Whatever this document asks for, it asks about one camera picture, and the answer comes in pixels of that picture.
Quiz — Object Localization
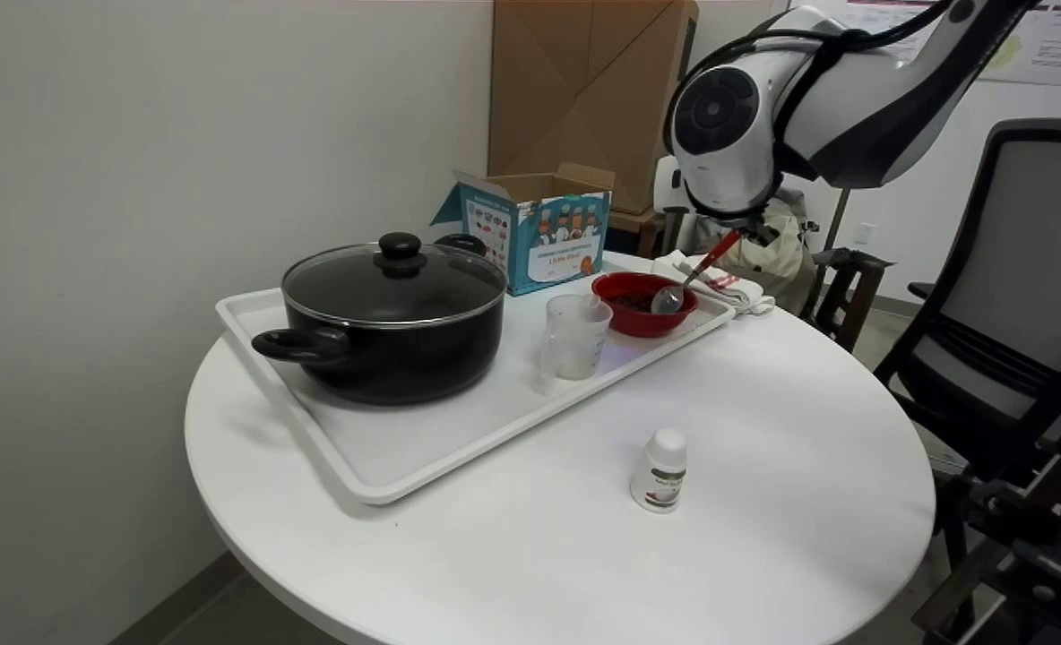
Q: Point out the blue printed cardboard box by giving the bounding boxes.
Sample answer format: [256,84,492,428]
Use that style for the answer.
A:
[431,160,620,300]

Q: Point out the black mesh office chair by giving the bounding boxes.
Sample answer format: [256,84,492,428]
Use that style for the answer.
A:
[869,115,1061,482]

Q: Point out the small white pill bottle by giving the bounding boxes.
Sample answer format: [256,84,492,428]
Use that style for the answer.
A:
[627,428,691,516]

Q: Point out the white plastic tray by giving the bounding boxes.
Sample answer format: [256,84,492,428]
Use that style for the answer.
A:
[210,250,739,509]

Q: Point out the large brown cardboard box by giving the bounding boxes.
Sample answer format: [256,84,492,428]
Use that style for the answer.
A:
[488,0,703,220]

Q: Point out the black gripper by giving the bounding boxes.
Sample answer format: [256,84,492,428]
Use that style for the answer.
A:
[732,213,789,250]

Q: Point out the glass pot lid black knob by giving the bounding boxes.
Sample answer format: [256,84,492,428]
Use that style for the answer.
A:
[279,228,509,332]

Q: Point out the white towel red stripes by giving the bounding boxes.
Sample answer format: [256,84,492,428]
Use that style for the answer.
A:
[652,247,780,318]

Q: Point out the beige grey backpack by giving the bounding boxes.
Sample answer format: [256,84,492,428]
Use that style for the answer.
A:
[720,202,824,292]

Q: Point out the red plastic bowl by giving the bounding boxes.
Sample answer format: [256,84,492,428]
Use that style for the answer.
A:
[587,270,703,339]

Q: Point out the red handled metal spoon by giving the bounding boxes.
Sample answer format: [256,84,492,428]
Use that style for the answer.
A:
[650,228,745,318]

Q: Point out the dark wooden stool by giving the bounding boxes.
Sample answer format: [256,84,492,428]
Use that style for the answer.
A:
[800,244,897,354]

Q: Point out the black cooking pot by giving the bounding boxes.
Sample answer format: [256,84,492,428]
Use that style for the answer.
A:
[250,232,509,408]

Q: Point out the clear plastic measuring cup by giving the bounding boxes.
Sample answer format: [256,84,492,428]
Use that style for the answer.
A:
[530,292,617,387]

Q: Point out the dark wooden low cabinet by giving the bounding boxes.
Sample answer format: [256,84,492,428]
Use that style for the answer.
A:
[605,202,678,262]

